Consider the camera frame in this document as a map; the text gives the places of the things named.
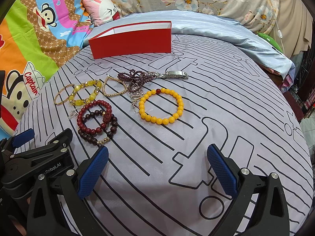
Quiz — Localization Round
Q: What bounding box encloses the thin gold bangle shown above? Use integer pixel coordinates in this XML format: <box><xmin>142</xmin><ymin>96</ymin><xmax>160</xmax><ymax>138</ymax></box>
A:
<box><xmin>53</xmin><ymin>83</ymin><xmax>76</xmax><ymax>106</ymax></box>

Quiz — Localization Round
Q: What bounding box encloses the light blue pillow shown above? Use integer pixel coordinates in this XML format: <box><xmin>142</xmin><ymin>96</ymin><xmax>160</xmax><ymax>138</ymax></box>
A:
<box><xmin>83</xmin><ymin>10</ymin><xmax>295</xmax><ymax>78</ymax></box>

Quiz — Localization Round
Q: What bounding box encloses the gold bead bracelet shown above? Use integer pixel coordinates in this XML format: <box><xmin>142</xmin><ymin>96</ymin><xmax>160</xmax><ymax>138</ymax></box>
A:
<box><xmin>102</xmin><ymin>75</ymin><xmax>129</xmax><ymax>98</ymax></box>

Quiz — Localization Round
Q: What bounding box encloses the colorful monkey cartoon quilt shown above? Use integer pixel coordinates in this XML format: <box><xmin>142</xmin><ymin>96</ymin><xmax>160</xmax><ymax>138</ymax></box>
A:
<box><xmin>1</xmin><ymin>0</ymin><xmax>93</xmax><ymax>138</ymax></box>

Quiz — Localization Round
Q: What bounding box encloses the white cable with switch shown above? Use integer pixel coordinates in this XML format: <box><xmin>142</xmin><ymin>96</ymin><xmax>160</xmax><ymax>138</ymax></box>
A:
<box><xmin>260</xmin><ymin>0</ymin><xmax>286</xmax><ymax>54</ymax></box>

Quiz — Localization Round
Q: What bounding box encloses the silver metal wristwatch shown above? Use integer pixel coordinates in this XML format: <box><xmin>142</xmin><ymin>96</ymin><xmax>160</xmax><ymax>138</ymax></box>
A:
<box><xmin>145</xmin><ymin>70</ymin><xmax>188</xmax><ymax>80</ymax></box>

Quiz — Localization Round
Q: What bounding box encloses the pink bunny pillow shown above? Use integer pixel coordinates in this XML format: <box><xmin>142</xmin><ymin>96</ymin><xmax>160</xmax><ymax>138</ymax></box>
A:
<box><xmin>82</xmin><ymin>0</ymin><xmax>121</xmax><ymax>26</ymax></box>

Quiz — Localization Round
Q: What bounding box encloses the yellow amber bead bracelet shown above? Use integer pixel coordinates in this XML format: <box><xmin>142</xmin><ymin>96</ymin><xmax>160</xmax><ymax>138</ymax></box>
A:
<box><xmin>138</xmin><ymin>87</ymin><xmax>185</xmax><ymax>125</ymax></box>

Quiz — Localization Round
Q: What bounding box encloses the yellow jade stone bracelet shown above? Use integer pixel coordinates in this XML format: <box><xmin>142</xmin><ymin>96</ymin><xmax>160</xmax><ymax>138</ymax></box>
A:
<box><xmin>68</xmin><ymin>79</ymin><xmax>103</xmax><ymax>107</ymax></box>

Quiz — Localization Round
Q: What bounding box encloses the red bead bracelet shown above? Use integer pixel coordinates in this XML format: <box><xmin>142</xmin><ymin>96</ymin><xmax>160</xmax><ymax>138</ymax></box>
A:
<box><xmin>76</xmin><ymin>99</ymin><xmax>113</xmax><ymax>136</ymax></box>

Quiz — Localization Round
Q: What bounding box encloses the dark brown bead bracelet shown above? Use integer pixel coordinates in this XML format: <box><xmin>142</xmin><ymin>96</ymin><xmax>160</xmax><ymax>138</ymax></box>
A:
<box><xmin>77</xmin><ymin>109</ymin><xmax>119</xmax><ymax>146</ymax></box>

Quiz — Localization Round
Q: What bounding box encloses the green object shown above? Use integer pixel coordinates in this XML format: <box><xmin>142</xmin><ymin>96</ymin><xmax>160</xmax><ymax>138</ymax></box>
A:
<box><xmin>257</xmin><ymin>32</ymin><xmax>283</xmax><ymax>53</ymax></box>

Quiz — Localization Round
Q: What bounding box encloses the grey striped bed sheet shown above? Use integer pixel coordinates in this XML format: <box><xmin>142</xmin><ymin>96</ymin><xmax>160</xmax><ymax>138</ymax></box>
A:
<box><xmin>16</xmin><ymin>35</ymin><xmax>313</xmax><ymax>235</ymax></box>

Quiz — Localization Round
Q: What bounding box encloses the red cardboard jewelry box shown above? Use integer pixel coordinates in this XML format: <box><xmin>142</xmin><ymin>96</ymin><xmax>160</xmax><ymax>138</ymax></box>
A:
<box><xmin>89</xmin><ymin>21</ymin><xmax>172</xmax><ymax>59</ymax></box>

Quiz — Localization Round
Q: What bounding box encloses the purple garnet bead bracelet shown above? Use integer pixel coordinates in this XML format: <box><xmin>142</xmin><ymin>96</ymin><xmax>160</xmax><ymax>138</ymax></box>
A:
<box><xmin>117</xmin><ymin>69</ymin><xmax>155</xmax><ymax>92</ymax></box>

